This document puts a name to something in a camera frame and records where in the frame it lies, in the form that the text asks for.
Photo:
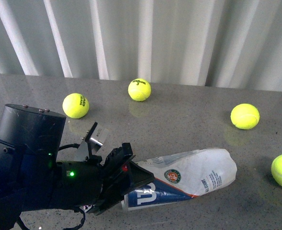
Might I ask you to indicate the Head Team tennis ball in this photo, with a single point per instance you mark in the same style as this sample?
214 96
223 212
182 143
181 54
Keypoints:
75 105

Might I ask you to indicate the grey pleated curtain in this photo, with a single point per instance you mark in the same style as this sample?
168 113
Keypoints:
217 43

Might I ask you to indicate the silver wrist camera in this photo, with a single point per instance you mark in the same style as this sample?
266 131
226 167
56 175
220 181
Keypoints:
91 143

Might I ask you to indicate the Wilson clear tennis can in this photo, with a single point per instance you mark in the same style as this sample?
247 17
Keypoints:
182 176

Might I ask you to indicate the plain yellow tennis ball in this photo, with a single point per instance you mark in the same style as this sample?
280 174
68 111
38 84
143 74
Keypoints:
245 116

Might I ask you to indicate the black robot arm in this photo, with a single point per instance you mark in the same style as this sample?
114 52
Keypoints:
32 179

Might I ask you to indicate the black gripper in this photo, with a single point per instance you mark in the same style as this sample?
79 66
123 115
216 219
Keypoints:
98 186

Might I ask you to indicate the Wilson 3 tennis ball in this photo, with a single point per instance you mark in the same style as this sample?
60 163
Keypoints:
139 90

